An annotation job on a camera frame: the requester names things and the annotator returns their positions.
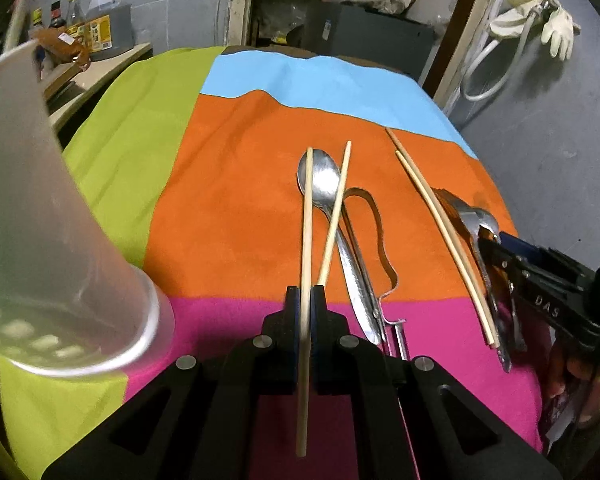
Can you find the person right hand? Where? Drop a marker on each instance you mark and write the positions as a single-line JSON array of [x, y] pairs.
[[561, 365]]

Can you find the small soy sauce bottle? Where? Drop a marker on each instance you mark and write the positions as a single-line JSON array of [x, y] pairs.
[[75, 20]]

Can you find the wooden chopstick crossing spoon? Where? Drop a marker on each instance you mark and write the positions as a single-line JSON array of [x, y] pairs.
[[334, 221]]

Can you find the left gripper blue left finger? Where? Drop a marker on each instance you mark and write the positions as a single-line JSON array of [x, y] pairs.
[[282, 355]]

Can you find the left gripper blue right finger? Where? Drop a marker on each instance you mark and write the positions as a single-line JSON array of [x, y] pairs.
[[330, 362]]

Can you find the dark sauce bottle yellow label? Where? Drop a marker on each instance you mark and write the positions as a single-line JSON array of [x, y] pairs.
[[36, 23]]

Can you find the dark grey cabinet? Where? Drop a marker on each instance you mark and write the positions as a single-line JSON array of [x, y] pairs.
[[337, 29]]

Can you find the dark wine bottle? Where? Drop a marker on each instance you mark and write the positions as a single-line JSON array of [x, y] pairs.
[[56, 19]]

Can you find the metal peeler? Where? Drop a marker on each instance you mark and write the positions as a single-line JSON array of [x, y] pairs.
[[379, 275]]

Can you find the large oil jug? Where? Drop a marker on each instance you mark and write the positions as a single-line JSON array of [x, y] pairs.
[[108, 29]]

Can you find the striped colourful table cloth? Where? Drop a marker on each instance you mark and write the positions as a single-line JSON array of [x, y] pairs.
[[188, 163]]

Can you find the white plastic utensil holder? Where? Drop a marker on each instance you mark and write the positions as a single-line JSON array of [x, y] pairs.
[[70, 304]]

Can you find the silver spoon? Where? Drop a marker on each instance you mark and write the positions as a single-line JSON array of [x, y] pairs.
[[480, 224], [325, 180]]

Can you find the white rubber glove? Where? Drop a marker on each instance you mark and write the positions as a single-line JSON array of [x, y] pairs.
[[558, 32]]

